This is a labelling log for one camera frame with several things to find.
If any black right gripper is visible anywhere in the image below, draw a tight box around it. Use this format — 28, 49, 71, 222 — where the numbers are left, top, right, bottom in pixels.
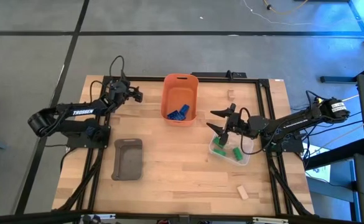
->
206, 104, 251, 146

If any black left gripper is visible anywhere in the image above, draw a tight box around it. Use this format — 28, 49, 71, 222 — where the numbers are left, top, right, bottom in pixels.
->
106, 79, 144, 105

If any clear plastic bin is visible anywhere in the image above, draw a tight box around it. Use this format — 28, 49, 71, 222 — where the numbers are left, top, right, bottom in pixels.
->
208, 131, 254, 167

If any orange plastic bin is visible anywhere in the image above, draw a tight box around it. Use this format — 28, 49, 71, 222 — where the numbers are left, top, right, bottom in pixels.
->
161, 73, 200, 128

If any black bar behind table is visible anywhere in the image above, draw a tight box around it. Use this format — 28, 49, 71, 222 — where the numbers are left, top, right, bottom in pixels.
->
190, 72, 248, 79

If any smoky grey plastic bin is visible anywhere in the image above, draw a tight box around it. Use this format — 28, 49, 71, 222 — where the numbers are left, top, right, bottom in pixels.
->
111, 139, 144, 181

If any white paper sheet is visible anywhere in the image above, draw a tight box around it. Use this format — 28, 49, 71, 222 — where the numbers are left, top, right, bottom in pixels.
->
306, 142, 332, 183

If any black crossbeam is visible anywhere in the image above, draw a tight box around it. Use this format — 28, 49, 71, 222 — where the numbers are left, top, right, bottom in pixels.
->
0, 210, 364, 224

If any black aluminium table frame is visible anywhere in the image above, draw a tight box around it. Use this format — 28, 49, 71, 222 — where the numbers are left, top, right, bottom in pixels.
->
52, 74, 315, 217

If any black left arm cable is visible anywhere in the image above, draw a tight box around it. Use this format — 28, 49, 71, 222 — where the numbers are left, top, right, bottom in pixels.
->
90, 55, 126, 103

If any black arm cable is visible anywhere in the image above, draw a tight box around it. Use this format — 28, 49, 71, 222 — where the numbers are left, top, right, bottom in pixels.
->
238, 107, 265, 156
90, 55, 126, 103

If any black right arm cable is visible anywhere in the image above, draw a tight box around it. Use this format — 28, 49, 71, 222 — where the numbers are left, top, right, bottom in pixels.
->
238, 107, 265, 156

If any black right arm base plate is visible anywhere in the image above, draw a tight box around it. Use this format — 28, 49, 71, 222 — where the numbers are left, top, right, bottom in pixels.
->
260, 133, 305, 154

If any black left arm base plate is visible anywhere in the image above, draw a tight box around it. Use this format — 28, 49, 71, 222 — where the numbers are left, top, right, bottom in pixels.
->
66, 126, 111, 149

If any thin white floor cable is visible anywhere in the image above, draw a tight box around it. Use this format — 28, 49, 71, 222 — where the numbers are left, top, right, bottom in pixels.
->
243, 0, 313, 26

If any black floor rail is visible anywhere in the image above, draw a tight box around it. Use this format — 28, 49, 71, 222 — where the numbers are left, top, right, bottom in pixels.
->
320, 58, 364, 84

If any yellow floor cable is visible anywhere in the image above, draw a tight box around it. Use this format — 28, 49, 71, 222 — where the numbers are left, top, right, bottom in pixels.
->
263, 0, 309, 16

